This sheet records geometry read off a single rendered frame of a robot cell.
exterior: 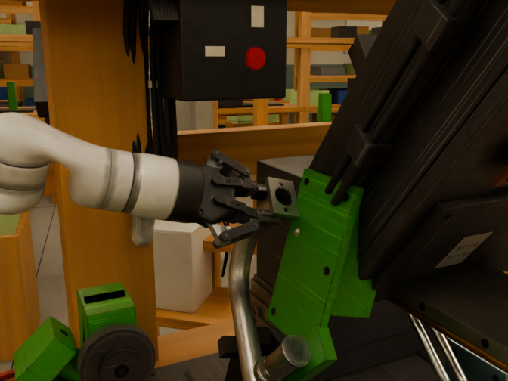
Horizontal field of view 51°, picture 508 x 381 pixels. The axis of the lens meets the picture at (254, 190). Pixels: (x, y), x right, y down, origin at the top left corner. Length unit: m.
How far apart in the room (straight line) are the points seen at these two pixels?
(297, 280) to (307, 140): 0.48
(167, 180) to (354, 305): 0.27
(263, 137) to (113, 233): 0.35
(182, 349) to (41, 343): 0.50
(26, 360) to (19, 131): 0.22
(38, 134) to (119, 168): 0.09
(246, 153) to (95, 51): 0.36
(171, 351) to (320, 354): 0.47
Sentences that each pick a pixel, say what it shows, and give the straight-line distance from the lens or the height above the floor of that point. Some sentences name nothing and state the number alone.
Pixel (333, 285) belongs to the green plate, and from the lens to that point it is 0.63.
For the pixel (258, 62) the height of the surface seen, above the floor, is 1.40.
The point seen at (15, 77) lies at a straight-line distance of 7.58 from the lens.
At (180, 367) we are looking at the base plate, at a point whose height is 0.90.
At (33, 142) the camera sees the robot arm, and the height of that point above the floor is 1.33.
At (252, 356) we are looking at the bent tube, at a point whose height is 1.04.
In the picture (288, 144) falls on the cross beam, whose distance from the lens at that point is 1.09.
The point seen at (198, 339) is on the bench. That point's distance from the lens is 1.08.
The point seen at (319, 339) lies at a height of 1.10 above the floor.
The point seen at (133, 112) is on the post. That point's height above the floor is 1.33.
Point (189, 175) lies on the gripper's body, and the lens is 0.62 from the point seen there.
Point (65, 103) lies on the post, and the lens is 0.85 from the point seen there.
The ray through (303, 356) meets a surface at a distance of 0.64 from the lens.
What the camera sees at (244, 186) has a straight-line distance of 0.69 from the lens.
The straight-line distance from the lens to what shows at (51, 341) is 0.57.
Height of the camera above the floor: 1.41
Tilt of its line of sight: 14 degrees down
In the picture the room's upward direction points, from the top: straight up
